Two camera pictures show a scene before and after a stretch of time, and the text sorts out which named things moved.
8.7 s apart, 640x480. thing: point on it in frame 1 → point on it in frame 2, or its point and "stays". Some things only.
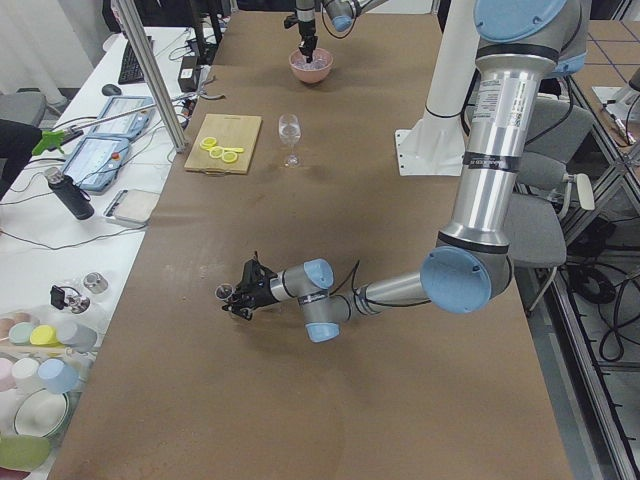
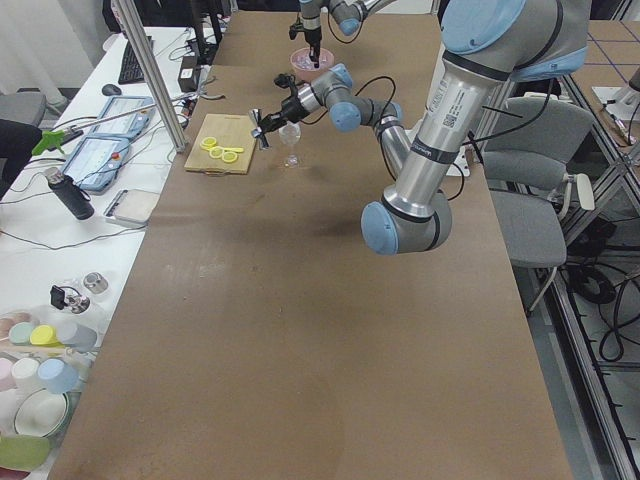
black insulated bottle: [76, 198] stays
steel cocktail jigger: [223, 291] → [257, 132]
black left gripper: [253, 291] → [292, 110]
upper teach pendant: [129, 125] stays
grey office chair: [542, 186] stays
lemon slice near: [229, 156] stays
